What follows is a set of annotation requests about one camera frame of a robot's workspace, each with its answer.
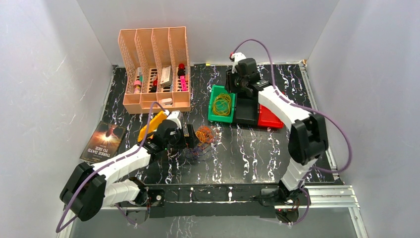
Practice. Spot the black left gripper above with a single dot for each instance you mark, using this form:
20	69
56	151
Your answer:
190	135

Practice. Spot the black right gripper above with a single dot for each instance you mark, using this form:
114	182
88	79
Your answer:
230	78

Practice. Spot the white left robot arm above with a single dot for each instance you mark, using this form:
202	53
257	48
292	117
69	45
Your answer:
92	187

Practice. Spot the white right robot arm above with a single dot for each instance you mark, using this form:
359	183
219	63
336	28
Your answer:
308	136

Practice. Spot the green plastic bin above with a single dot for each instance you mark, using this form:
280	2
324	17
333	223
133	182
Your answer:
221	105

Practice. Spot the black plastic bin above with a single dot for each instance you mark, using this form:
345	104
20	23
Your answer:
246	111

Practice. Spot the yellow plastic bin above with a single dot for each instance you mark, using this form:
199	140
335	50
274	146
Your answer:
153	124

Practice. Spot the white stapler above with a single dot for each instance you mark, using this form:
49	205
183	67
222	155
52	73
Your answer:
166	102

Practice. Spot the red plastic bin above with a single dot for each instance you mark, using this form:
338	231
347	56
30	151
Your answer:
268	119

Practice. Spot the pink highlighter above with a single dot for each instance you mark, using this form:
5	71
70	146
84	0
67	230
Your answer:
183	83

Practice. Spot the red black stamp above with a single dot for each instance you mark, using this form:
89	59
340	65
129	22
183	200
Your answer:
181	70

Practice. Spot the white box in organizer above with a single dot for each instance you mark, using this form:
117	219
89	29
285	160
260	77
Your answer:
166	77

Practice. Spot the peach desk file organizer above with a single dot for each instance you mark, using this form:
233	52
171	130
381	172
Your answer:
145	52

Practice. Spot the dark illustrated book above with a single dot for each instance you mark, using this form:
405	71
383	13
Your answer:
103	143

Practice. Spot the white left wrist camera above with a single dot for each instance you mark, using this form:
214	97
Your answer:
176	116

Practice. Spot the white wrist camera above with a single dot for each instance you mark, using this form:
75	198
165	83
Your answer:
235	58
176	116

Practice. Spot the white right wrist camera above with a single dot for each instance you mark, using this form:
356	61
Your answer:
235	58

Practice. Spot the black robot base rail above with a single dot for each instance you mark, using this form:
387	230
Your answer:
264	200

